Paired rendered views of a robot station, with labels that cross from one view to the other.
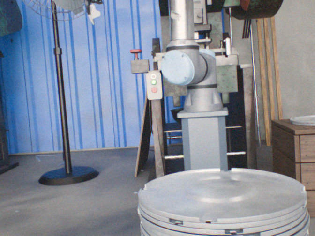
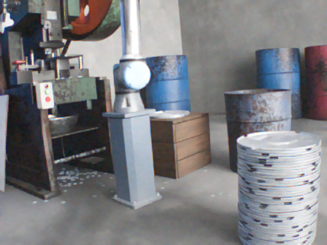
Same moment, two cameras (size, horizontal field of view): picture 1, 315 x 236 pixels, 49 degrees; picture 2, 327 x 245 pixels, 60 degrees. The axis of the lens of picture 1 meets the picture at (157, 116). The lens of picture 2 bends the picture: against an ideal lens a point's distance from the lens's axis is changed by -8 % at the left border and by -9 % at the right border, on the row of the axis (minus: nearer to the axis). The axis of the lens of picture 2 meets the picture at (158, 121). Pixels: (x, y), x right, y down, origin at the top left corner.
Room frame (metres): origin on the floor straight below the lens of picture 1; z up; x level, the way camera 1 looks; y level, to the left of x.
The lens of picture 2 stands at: (0.34, 0.93, 0.59)
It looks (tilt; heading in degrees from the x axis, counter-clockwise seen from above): 8 degrees down; 306
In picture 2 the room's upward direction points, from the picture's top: 5 degrees counter-clockwise
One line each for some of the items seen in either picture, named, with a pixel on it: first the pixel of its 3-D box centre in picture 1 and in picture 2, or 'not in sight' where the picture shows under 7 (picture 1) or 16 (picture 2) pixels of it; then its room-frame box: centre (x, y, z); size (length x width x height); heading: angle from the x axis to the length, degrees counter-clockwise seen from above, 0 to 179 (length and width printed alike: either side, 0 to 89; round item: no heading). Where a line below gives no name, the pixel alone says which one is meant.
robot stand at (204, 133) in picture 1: (206, 166); (132, 156); (1.33, -0.18, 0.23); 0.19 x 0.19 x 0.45; 79
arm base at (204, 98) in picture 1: (202, 97); (127, 100); (1.33, -0.18, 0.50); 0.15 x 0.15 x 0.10
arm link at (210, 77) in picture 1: (199, 67); (125, 76); (1.33, -0.18, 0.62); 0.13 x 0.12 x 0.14; 146
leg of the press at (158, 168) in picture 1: (154, 103); (7, 116); (2.22, 0.01, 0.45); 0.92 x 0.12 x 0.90; 177
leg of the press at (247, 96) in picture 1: (238, 98); (72, 106); (2.20, -0.52, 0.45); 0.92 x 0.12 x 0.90; 177
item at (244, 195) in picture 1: (219, 189); (279, 140); (0.60, -0.10, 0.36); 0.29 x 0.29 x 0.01
